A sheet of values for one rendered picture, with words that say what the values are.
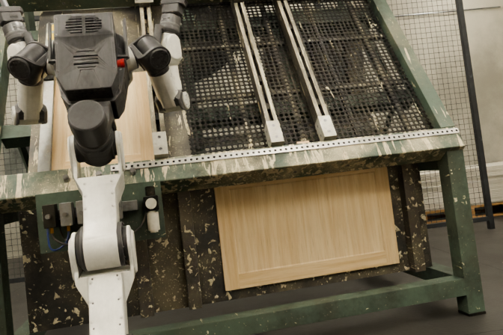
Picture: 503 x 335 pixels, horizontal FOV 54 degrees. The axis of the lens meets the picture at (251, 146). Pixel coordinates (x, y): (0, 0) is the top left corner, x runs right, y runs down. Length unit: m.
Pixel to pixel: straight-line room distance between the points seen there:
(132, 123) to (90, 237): 0.86
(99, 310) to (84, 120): 0.58
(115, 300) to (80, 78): 0.73
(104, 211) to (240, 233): 0.91
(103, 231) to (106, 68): 0.55
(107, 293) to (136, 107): 1.05
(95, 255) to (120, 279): 0.11
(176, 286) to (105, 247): 0.87
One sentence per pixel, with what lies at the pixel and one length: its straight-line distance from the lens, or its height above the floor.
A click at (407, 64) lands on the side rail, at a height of 1.28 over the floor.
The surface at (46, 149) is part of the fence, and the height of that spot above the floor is 1.00.
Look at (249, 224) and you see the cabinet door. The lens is 2.41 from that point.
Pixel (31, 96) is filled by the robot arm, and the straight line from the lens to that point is 2.06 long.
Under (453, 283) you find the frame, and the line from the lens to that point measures 2.58.
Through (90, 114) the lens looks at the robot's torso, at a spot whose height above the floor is 1.03.
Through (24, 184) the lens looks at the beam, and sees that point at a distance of 2.22.
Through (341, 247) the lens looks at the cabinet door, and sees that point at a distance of 2.55.
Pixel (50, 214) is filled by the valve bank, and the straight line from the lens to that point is 2.06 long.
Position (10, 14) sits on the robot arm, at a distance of 2.30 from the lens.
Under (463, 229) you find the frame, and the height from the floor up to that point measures 0.41.
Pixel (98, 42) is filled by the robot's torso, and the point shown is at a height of 1.30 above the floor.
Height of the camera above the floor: 0.80
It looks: 3 degrees up
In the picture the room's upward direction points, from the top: 7 degrees counter-clockwise
